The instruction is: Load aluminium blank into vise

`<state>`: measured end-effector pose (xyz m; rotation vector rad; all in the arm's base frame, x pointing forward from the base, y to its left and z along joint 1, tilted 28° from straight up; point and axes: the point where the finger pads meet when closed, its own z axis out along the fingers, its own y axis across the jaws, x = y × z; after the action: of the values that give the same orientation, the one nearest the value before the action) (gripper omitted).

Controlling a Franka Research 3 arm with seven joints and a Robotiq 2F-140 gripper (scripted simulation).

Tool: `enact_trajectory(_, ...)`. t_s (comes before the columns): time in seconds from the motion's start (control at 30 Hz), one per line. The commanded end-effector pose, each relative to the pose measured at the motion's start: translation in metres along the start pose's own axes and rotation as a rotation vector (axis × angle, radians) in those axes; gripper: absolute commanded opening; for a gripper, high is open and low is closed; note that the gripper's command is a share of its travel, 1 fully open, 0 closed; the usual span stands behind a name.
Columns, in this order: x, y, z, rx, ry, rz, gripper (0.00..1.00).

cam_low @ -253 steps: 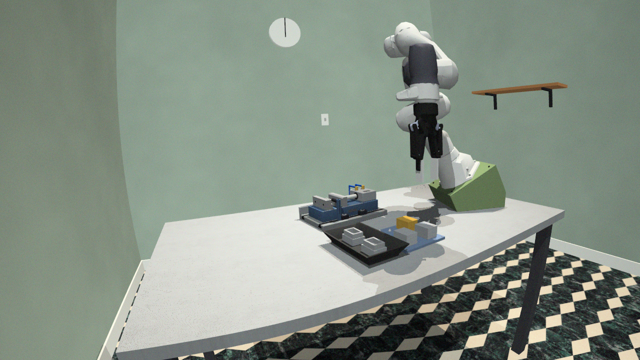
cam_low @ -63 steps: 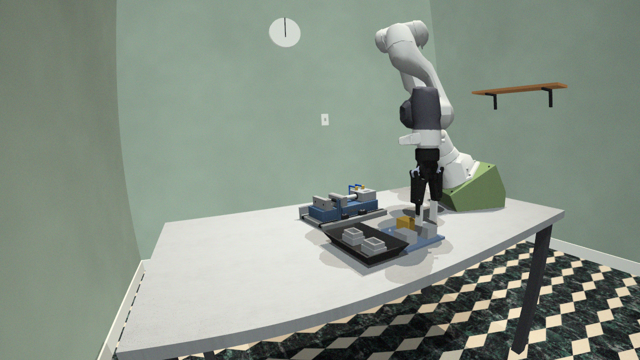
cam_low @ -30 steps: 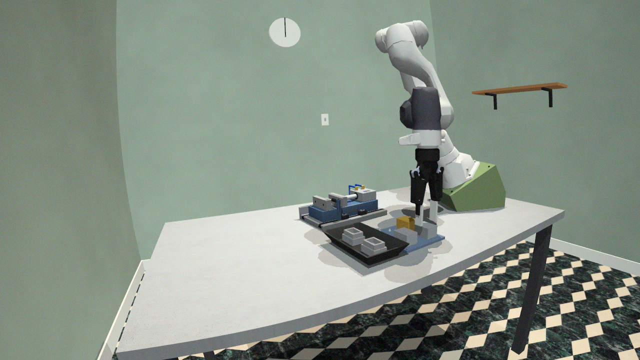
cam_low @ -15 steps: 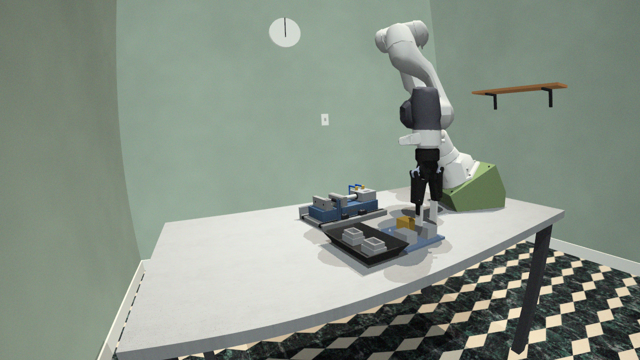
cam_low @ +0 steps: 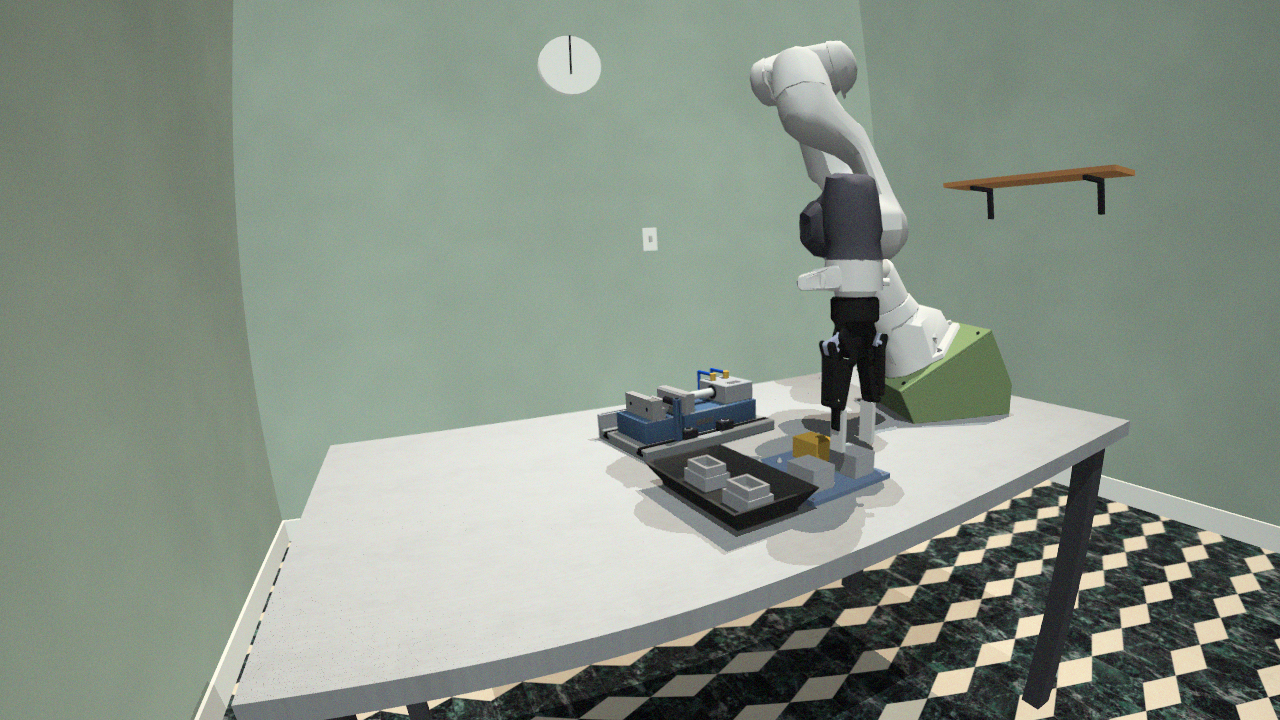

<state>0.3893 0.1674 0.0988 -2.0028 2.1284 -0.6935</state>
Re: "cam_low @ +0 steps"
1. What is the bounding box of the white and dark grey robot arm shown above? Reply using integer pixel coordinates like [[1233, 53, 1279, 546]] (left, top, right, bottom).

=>
[[750, 41, 960, 378]]

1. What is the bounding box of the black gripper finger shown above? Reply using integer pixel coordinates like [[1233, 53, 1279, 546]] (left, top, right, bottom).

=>
[[819, 332, 861, 454], [858, 332, 888, 443]]

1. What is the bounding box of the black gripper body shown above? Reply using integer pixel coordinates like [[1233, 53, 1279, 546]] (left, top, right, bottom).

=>
[[829, 297, 879, 357]]

